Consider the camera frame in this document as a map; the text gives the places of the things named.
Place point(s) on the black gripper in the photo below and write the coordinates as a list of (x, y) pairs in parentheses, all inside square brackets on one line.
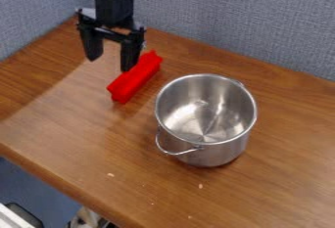
[(112, 13)]

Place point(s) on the red rectangular block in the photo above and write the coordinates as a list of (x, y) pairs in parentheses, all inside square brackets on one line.
[(128, 83)]

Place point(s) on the white object under table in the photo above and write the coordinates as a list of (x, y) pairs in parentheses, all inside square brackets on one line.
[(89, 219)]

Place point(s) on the stainless steel pot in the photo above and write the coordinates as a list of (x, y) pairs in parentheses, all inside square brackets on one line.
[(206, 113)]

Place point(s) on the black and white floor object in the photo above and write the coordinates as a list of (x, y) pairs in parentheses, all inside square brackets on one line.
[(18, 217)]

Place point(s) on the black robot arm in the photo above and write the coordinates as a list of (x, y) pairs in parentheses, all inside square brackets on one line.
[(118, 33)]

